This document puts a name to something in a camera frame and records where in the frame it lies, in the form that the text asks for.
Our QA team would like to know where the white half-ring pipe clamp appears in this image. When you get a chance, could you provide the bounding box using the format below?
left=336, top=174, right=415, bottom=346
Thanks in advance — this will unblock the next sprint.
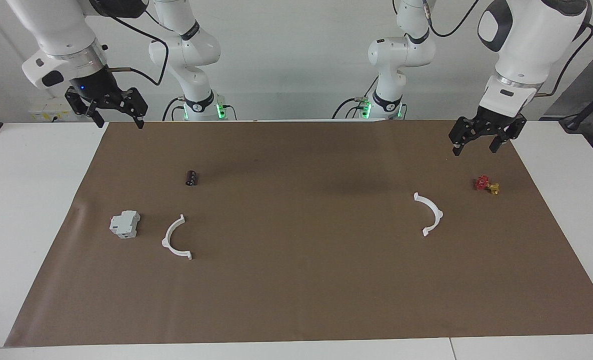
left=413, top=192, right=444, bottom=237
left=161, top=214, right=193, bottom=261

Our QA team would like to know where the red and yellow valve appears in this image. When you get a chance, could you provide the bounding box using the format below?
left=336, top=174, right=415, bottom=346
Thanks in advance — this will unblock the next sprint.
left=473, top=175, right=501, bottom=195

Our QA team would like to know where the black tripod stand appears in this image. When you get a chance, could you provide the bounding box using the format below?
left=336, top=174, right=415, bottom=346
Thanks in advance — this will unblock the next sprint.
left=559, top=80, right=593, bottom=132

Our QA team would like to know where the white circuit breaker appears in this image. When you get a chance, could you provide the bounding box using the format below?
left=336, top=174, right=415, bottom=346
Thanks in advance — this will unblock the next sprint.
left=109, top=210, right=141, bottom=239

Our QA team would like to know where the brown paper mat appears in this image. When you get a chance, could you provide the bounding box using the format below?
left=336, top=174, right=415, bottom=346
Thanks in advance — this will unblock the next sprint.
left=4, top=120, right=593, bottom=348

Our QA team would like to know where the black base cable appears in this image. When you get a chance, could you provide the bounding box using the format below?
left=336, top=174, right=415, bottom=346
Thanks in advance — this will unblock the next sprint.
left=162, top=96, right=185, bottom=122
left=332, top=75, right=380, bottom=120

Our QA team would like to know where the white wall power strip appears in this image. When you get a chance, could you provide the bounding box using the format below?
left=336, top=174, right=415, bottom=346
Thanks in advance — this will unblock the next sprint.
left=29, top=97, right=75, bottom=122

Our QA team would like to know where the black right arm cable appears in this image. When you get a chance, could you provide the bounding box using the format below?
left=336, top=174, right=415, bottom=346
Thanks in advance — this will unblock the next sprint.
left=104, top=10, right=170, bottom=87

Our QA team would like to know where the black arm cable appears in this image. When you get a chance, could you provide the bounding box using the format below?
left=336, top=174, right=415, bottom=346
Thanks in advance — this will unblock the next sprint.
left=424, top=0, right=593, bottom=98
left=104, top=10, right=170, bottom=87

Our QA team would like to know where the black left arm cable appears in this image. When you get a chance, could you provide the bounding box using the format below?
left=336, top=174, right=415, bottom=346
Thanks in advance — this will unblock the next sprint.
left=424, top=0, right=593, bottom=98

